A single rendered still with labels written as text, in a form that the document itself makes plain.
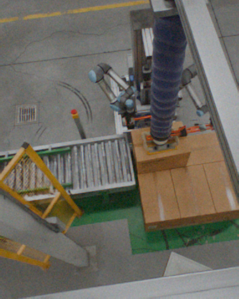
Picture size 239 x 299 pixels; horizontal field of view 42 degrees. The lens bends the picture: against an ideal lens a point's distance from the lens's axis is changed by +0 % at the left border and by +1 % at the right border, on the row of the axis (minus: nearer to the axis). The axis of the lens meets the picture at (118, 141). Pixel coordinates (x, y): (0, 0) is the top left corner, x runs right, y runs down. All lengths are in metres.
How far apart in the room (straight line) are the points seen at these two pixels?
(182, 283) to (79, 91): 4.46
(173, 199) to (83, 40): 3.36
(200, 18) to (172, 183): 2.52
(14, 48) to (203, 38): 4.91
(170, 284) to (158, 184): 2.90
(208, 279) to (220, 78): 0.77
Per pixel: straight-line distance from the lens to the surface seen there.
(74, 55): 5.61
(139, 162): 3.41
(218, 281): 0.88
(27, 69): 5.65
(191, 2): 1.61
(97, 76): 3.25
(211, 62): 1.37
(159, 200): 3.66
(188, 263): 3.09
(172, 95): 2.55
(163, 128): 3.01
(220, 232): 4.25
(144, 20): 3.03
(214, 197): 3.76
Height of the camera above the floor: 4.07
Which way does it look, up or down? 63 degrees down
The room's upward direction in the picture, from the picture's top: 10 degrees counter-clockwise
